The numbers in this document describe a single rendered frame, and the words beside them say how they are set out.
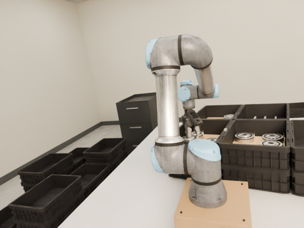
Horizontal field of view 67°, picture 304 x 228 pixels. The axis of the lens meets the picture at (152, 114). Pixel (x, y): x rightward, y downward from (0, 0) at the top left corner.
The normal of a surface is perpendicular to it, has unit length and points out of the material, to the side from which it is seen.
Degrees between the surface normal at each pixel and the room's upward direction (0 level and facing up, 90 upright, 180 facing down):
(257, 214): 0
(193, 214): 2
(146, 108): 90
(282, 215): 0
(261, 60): 90
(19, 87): 90
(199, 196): 73
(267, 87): 90
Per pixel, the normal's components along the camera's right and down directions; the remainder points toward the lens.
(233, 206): -0.13, -0.96
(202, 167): -0.29, 0.29
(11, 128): 0.93, -0.06
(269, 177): -0.49, 0.27
